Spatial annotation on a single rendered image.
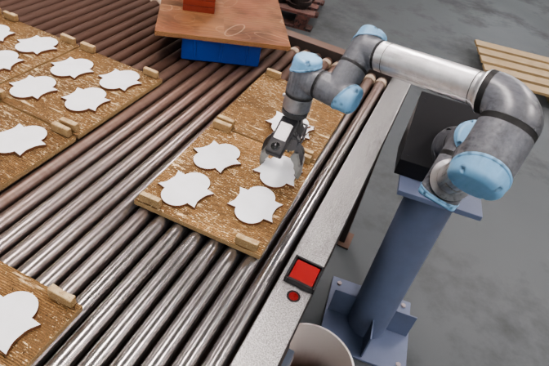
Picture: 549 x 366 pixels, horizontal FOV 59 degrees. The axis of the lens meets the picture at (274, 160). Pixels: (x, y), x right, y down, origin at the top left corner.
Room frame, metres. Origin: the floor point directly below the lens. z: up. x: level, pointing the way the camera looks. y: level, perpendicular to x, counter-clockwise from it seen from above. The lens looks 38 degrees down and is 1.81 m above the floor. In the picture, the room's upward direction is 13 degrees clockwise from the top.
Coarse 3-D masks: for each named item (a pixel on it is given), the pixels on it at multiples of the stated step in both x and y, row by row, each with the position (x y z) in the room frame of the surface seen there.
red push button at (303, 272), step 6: (300, 264) 0.76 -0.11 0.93; (306, 264) 0.77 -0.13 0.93; (294, 270) 0.74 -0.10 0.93; (300, 270) 0.74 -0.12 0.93; (306, 270) 0.75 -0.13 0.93; (312, 270) 0.75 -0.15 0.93; (318, 270) 0.76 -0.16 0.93; (294, 276) 0.72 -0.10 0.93; (300, 276) 0.73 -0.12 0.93; (306, 276) 0.73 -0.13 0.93; (312, 276) 0.73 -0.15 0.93; (306, 282) 0.71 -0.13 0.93; (312, 282) 0.72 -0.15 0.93
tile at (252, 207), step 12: (240, 192) 0.95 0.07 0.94; (252, 192) 0.96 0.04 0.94; (264, 192) 0.97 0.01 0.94; (228, 204) 0.90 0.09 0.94; (240, 204) 0.90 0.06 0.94; (252, 204) 0.91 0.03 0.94; (264, 204) 0.92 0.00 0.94; (276, 204) 0.93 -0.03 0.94; (240, 216) 0.86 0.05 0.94; (252, 216) 0.87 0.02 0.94; (264, 216) 0.88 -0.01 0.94
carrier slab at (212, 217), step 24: (192, 144) 1.11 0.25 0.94; (240, 144) 1.17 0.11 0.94; (168, 168) 0.99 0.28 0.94; (192, 168) 1.01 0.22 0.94; (240, 168) 1.05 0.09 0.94; (216, 192) 0.94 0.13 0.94; (288, 192) 1.00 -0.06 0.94; (168, 216) 0.82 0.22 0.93; (192, 216) 0.83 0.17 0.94; (216, 216) 0.85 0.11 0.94; (216, 240) 0.78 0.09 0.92; (264, 240) 0.81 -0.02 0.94
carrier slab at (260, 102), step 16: (256, 80) 1.57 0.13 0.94; (272, 80) 1.60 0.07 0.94; (240, 96) 1.43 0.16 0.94; (256, 96) 1.46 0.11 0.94; (272, 96) 1.48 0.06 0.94; (224, 112) 1.32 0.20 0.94; (240, 112) 1.34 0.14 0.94; (256, 112) 1.36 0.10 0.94; (272, 112) 1.38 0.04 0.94; (320, 112) 1.45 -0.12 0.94; (336, 112) 1.47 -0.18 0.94; (240, 128) 1.25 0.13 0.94; (256, 128) 1.26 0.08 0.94; (320, 128) 1.35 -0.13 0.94; (304, 144) 1.24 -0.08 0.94; (320, 144) 1.26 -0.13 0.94
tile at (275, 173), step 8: (272, 160) 1.11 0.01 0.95; (280, 160) 1.12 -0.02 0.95; (288, 160) 1.13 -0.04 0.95; (256, 168) 1.06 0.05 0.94; (264, 168) 1.07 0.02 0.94; (272, 168) 1.07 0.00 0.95; (280, 168) 1.08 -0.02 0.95; (288, 168) 1.09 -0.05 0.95; (264, 176) 1.03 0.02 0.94; (272, 176) 1.04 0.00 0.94; (280, 176) 1.05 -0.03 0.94; (288, 176) 1.05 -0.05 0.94; (264, 184) 1.00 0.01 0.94; (272, 184) 1.01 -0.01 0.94; (280, 184) 1.01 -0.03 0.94; (288, 184) 1.02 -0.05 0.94
